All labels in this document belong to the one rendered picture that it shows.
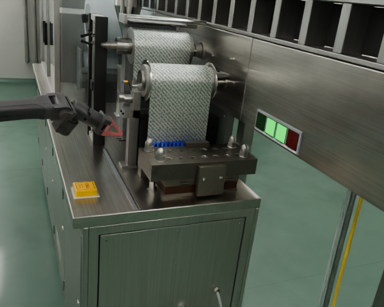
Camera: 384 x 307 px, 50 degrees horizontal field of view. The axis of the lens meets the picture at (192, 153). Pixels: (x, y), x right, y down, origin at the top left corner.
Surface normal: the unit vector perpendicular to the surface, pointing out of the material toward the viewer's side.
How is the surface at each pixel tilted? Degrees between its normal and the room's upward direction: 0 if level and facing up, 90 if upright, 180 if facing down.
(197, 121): 90
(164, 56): 92
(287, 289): 0
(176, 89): 90
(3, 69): 90
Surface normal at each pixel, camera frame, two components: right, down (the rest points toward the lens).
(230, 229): 0.38, 0.37
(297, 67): -0.92, 0.05
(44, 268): 0.11, -0.93
